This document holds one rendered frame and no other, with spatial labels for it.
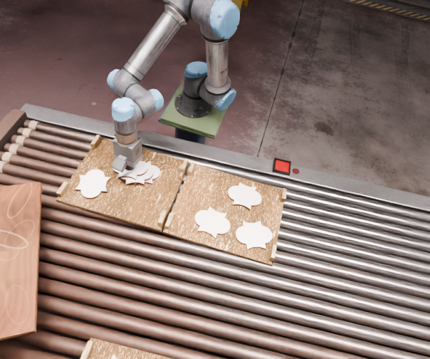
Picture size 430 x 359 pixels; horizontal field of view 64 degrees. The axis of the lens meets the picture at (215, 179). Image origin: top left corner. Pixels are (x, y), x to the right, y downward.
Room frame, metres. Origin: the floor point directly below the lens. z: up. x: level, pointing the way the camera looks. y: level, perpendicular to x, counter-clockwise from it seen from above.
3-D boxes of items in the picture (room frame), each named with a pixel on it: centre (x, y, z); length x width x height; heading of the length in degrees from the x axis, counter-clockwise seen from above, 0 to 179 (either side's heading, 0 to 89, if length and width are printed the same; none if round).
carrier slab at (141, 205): (0.81, 0.34, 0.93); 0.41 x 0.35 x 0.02; 84
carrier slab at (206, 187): (0.76, -0.08, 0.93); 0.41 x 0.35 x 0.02; 83
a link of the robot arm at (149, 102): (0.94, 0.30, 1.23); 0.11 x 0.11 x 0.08; 57
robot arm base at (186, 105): (1.37, 0.18, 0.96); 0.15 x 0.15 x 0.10
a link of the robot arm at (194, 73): (1.36, 0.17, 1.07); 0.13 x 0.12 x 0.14; 57
